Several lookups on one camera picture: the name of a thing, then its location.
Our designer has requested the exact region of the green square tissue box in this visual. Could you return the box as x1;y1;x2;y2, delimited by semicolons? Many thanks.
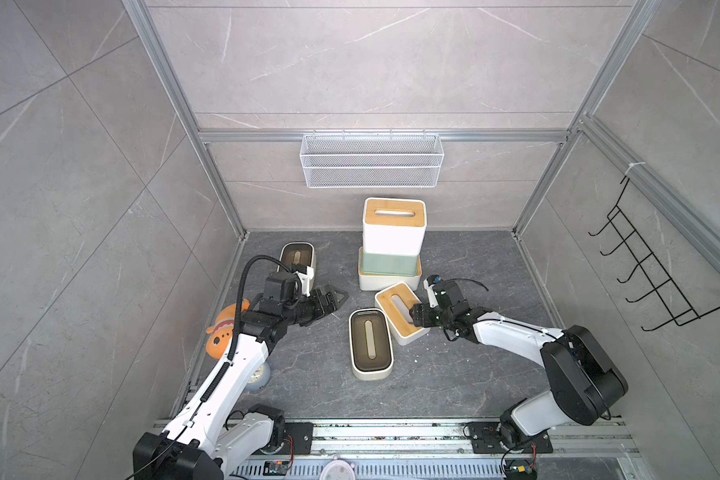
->
359;248;419;277

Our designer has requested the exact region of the bamboo-lid tissue box front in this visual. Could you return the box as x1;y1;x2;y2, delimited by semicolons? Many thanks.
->
362;197;427;256

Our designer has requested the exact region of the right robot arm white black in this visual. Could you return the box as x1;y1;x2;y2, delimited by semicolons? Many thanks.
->
409;275;629;450

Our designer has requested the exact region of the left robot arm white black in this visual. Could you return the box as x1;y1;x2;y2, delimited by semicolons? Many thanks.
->
131;270;349;479

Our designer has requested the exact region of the large white bamboo-lid tissue box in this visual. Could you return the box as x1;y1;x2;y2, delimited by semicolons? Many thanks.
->
358;259;422;292

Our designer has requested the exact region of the cream box dark lid back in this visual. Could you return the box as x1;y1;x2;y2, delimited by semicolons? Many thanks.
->
279;242;317;275

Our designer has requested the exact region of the cream box dark lid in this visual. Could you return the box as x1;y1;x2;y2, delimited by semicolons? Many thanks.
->
348;308;394;381
279;242;317;275

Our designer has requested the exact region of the cream box dark lid centre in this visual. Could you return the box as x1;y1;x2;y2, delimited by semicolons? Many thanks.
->
348;308;394;381

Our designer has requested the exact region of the orange toy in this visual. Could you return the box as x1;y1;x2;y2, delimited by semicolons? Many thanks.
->
205;304;237;360

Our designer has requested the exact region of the grey round alarm clock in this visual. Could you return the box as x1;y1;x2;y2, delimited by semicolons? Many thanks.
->
245;362;271;392

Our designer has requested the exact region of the white round object bottom edge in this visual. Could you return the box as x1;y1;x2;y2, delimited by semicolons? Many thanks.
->
318;458;357;480

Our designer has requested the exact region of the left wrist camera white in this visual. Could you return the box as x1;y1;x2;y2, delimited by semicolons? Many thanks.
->
293;264;315;297

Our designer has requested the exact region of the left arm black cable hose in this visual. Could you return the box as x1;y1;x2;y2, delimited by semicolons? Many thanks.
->
226;254;295;361

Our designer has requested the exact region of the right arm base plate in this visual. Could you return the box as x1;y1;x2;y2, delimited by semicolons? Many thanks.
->
462;421;553;454

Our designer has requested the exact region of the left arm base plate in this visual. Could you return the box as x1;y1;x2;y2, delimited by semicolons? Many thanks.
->
260;422;315;455

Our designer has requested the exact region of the aluminium mounting rail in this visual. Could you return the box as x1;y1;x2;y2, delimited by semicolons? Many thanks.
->
285;418;641;459

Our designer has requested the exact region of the white wire mesh basket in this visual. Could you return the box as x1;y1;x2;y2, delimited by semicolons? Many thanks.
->
299;133;445;189

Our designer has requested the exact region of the black wire hook rack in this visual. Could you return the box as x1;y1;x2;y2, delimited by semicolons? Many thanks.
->
587;175;720;332

